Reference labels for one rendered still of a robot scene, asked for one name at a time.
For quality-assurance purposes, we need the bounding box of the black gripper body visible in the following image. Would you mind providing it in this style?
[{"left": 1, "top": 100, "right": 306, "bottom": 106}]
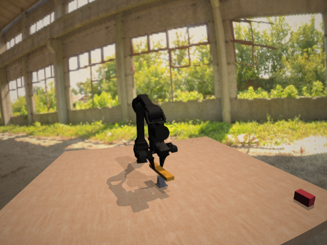
[{"left": 134, "top": 137, "right": 178, "bottom": 160}]

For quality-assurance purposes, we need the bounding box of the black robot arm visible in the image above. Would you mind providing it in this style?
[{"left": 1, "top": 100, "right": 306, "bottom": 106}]
[{"left": 132, "top": 94, "right": 173, "bottom": 157}]

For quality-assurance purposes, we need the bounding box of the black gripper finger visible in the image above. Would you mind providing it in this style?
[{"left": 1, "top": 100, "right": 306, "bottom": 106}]
[
  {"left": 159, "top": 154, "right": 170, "bottom": 167},
  {"left": 146, "top": 157, "right": 155, "bottom": 170}
]

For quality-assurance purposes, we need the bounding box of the orange bar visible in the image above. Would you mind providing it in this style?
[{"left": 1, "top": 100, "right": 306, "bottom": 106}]
[{"left": 149, "top": 163, "right": 174, "bottom": 182}]

